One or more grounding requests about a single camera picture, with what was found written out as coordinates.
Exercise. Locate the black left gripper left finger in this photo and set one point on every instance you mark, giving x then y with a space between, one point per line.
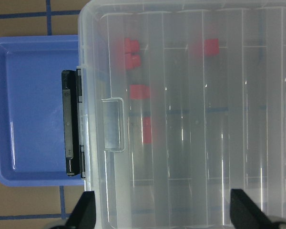
84 213

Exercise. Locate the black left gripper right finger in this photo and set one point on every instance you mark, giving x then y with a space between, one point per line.
245 214

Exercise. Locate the clear plastic box lid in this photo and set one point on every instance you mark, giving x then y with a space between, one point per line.
218 122

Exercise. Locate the red block lower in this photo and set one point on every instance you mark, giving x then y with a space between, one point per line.
147 130

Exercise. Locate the red block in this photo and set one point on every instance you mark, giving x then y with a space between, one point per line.
132 61
131 46
139 91
147 130
211 47

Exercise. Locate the blue plastic tray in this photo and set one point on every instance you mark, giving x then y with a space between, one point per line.
31 113

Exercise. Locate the black box latch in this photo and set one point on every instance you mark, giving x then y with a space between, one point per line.
71 85

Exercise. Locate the red block middle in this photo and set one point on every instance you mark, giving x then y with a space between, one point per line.
139 91

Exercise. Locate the red block right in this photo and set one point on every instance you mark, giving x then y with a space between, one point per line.
211 47

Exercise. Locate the red block upper left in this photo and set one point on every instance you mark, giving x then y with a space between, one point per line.
131 46

